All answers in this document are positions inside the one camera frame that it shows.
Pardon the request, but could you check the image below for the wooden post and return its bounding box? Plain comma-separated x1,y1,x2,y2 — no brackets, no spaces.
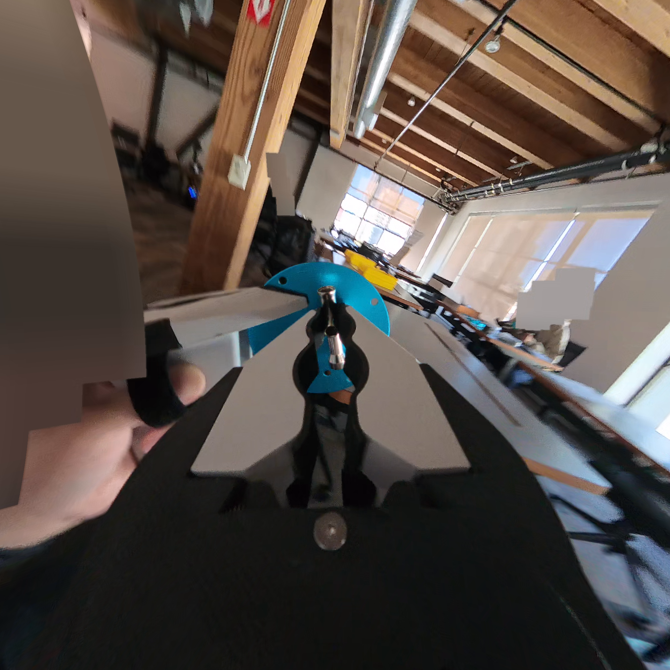
179,0,328,295

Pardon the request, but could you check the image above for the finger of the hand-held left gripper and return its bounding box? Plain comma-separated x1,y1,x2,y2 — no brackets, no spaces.
143,286,316,347

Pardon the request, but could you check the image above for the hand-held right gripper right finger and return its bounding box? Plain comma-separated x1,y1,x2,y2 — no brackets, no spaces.
340,309,471,507

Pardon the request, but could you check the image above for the ceiling track light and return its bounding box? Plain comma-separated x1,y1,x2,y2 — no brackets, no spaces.
373,0,520,169

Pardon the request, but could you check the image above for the blue round metal plate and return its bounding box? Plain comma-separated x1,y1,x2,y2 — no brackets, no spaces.
247,262,392,394

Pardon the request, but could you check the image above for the black office chair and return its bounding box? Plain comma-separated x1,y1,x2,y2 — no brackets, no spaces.
539,408,670,663

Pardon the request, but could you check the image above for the grid window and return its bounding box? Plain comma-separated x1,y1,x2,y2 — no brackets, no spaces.
331,164,426,258

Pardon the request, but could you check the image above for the window with roller blind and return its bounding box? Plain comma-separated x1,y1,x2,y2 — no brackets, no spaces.
433,208,657,321

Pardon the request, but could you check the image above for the silver air duct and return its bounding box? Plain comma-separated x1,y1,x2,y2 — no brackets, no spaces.
353,0,419,140

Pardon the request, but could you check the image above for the black ceiling pipe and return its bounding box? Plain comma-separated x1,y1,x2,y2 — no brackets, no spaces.
433,140,670,206

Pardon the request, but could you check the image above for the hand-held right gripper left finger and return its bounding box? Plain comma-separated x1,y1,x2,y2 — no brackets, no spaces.
190,308,322,506

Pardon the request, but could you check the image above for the person's left hand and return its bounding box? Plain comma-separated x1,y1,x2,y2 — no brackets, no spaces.
0,363,207,549

